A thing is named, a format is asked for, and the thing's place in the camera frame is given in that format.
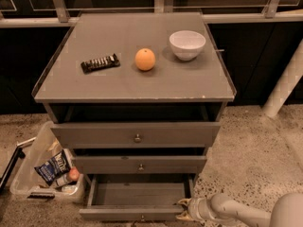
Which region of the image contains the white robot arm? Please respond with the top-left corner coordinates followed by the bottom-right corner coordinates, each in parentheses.
top-left (176, 193), bottom-right (303, 227)

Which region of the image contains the orange fruit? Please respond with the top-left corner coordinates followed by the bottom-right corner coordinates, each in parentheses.
top-left (134, 48), bottom-right (155, 71)

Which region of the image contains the white ceramic bowl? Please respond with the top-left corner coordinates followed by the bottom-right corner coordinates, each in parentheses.
top-left (169, 30), bottom-right (206, 61)

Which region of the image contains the grey top drawer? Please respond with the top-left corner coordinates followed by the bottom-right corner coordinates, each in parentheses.
top-left (51, 122), bottom-right (220, 149)

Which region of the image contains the grey bottom drawer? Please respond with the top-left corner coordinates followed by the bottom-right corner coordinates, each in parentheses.
top-left (80, 174), bottom-right (193, 221)

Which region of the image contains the black snack bar wrapper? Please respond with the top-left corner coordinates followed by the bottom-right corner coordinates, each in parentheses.
top-left (80, 54), bottom-right (120, 74)

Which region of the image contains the grey drawer cabinet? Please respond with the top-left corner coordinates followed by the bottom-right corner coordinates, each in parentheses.
top-left (31, 11), bottom-right (237, 195)

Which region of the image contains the red apple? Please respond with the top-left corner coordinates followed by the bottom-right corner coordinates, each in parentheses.
top-left (68, 167), bottom-right (80, 182)

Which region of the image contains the grey middle drawer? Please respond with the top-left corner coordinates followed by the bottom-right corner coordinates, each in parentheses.
top-left (73, 156), bottom-right (206, 174)

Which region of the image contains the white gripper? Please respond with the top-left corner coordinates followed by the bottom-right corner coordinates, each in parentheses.
top-left (176, 198), bottom-right (210, 221)

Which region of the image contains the metal railing frame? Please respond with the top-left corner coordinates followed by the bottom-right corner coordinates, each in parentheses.
top-left (0, 0), bottom-right (303, 27)

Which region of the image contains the clear plastic bin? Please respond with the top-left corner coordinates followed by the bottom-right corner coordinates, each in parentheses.
top-left (9, 121), bottom-right (85, 203)

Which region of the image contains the blue chip bag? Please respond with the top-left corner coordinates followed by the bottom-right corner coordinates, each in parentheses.
top-left (34, 149), bottom-right (72, 185)

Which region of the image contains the white diagonal post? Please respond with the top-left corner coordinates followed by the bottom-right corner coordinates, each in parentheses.
top-left (262, 39), bottom-right (303, 117)

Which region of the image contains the grey drawer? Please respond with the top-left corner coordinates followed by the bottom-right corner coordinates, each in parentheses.
top-left (80, 174), bottom-right (193, 221)
top-left (73, 156), bottom-right (206, 174)
top-left (51, 122), bottom-right (220, 149)

